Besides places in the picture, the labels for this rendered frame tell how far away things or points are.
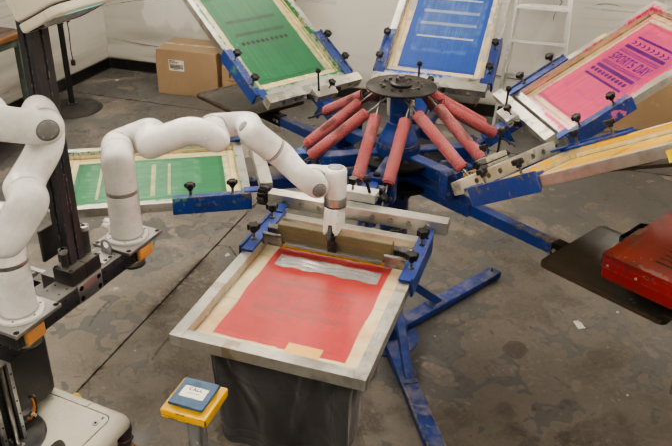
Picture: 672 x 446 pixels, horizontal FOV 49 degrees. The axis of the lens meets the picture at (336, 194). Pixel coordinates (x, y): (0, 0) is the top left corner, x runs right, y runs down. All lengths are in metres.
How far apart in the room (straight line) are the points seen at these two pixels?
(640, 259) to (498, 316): 1.64
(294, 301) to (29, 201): 0.89
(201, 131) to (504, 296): 2.40
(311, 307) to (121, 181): 0.68
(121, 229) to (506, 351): 2.12
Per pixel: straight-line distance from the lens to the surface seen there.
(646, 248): 2.55
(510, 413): 3.47
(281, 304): 2.34
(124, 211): 2.31
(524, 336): 3.91
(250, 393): 2.34
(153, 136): 2.23
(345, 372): 2.04
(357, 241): 2.48
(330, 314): 2.30
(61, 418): 3.09
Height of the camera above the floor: 2.31
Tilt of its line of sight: 27 degrees down
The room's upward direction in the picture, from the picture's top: 1 degrees clockwise
